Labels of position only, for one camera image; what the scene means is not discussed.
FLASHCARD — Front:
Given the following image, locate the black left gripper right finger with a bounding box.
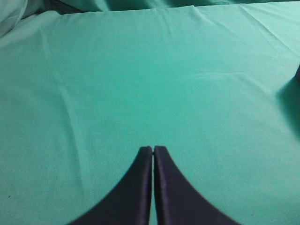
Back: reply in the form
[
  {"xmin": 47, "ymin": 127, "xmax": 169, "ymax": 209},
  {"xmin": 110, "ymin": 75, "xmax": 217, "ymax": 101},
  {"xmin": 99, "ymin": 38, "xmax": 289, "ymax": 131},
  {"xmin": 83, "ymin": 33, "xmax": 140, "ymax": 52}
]
[{"xmin": 154, "ymin": 146, "xmax": 238, "ymax": 225}]

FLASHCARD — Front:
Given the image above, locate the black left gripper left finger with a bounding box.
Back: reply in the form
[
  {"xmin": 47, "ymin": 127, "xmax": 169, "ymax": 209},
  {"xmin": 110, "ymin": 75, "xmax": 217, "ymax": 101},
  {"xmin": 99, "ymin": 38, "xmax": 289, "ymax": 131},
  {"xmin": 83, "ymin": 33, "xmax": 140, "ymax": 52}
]
[{"xmin": 70, "ymin": 147, "xmax": 152, "ymax": 225}]

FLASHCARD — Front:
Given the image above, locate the green table cloth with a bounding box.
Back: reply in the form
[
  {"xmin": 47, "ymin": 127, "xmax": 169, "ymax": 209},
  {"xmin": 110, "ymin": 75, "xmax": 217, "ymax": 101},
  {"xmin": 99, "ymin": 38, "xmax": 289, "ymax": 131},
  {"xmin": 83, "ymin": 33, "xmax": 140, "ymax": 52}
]
[{"xmin": 0, "ymin": 1, "xmax": 300, "ymax": 225}]

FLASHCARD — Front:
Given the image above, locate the dark object at right edge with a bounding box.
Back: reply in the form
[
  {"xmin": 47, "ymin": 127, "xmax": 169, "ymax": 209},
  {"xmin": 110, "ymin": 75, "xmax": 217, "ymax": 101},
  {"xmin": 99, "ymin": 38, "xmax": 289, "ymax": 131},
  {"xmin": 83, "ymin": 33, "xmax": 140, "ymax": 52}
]
[{"xmin": 294, "ymin": 65, "xmax": 300, "ymax": 83}]

